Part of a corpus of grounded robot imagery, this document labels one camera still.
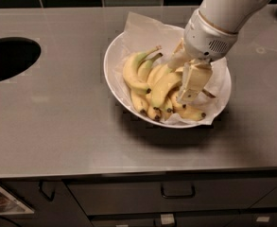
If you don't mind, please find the white oval bowl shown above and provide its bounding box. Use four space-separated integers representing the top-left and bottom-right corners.
103 24 233 130

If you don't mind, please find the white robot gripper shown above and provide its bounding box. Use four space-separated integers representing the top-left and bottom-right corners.
167 9 238 104

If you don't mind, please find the white label lower drawer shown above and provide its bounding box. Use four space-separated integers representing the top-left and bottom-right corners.
160 214 175 226

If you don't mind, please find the bottom small yellow banana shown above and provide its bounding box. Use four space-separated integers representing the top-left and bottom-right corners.
147 107 162 121

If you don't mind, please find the centre drawer with handle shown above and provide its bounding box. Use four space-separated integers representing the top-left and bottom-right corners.
68 178 277 216

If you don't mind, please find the curved yellow banana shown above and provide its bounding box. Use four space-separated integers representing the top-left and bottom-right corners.
150 71 216 110

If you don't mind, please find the picture label on cabinet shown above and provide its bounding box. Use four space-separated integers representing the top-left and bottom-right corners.
0 185 34 216

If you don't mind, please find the left yellow green-stem banana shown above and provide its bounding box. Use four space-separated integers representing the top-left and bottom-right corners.
123 45 162 96

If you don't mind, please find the left drawer with handle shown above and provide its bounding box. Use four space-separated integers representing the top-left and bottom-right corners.
1 181 92 227

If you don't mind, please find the dark round counter opening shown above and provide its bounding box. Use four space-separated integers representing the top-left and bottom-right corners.
0 37 42 81

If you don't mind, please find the white label right drawer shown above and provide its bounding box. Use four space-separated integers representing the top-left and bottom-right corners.
256 217 270 223

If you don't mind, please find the white label drawer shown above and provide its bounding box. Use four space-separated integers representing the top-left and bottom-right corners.
256 217 270 223
160 214 175 226

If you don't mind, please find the middle short yellow banana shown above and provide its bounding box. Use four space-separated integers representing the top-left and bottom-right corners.
169 90 186 109

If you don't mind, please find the white paper liner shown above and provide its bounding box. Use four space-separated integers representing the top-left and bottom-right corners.
113 11 229 126

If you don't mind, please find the right lower yellow banana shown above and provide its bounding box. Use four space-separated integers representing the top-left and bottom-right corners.
176 105 206 121

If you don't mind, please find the long-stem yellow banana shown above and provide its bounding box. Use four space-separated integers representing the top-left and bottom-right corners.
147 64 183 86

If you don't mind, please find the drawer with handle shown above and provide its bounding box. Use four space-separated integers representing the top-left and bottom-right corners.
1 181 92 227
68 178 277 216

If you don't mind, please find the lower left yellow banana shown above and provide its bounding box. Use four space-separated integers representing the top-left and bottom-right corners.
130 91 148 114

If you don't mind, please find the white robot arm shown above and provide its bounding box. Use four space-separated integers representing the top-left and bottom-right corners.
168 0 270 103

